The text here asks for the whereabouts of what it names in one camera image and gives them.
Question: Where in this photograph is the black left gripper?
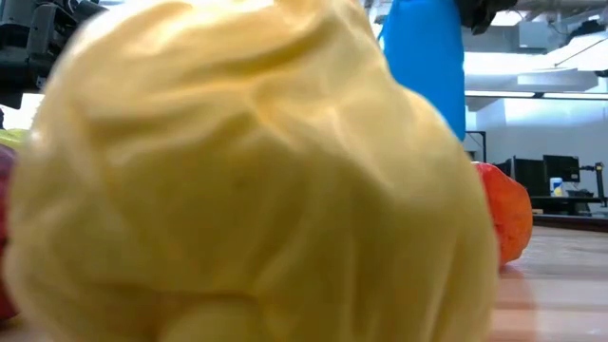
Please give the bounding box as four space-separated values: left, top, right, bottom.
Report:
0 0 108 109

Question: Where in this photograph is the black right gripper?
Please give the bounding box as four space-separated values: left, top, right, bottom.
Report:
456 0 520 36

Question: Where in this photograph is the blue plastic bottle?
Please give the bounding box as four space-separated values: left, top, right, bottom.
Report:
377 0 467 143

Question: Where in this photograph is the orange toy fruit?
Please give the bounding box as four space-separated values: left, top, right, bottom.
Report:
474 161 534 267

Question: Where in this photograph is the large yellow toy fruit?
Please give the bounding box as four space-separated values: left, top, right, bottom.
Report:
4 0 500 342

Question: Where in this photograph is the grey ceiling box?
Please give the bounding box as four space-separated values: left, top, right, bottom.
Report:
463 21 571 53

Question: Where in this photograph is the ceiling light strip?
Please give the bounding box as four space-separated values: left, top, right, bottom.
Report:
543 92 608 101
465 90 536 99

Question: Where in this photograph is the black computer monitor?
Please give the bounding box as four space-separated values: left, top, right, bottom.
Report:
512 158 547 197
543 155 580 183

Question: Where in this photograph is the dark office desk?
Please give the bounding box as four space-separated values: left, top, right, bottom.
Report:
529 195 608 215

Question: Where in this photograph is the black metal frame stand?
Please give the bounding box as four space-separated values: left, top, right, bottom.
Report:
465 130 488 162

